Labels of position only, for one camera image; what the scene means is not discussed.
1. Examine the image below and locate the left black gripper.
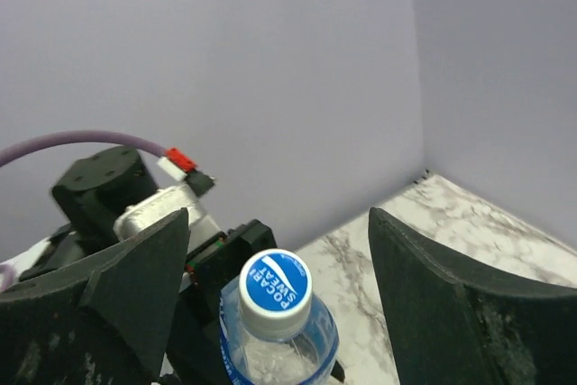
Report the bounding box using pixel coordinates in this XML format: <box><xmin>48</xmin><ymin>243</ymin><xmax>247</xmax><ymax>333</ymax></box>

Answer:
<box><xmin>157</xmin><ymin>218</ymin><xmax>346</xmax><ymax>385</ymax></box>

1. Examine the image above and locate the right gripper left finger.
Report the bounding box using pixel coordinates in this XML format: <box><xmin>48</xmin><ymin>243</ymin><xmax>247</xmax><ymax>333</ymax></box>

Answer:
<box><xmin>1</xmin><ymin>209</ymin><xmax>188</xmax><ymax>384</ymax></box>

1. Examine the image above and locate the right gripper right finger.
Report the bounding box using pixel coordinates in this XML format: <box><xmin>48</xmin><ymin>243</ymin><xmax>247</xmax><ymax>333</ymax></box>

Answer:
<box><xmin>368</xmin><ymin>207</ymin><xmax>576</xmax><ymax>384</ymax></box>

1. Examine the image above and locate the blue white bottle cap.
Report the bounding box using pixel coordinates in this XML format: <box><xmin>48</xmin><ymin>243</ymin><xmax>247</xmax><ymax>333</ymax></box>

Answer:
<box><xmin>238</xmin><ymin>248</ymin><xmax>313</xmax><ymax>342</ymax></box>

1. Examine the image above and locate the blue label clear bottle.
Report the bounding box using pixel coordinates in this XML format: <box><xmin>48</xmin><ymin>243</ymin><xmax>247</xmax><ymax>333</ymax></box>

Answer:
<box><xmin>218</xmin><ymin>248</ymin><xmax>340</xmax><ymax>385</ymax></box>

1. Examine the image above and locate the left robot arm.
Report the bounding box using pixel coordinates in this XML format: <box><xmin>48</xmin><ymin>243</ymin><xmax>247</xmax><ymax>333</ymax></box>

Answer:
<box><xmin>23</xmin><ymin>146</ymin><xmax>276</xmax><ymax>384</ymax></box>

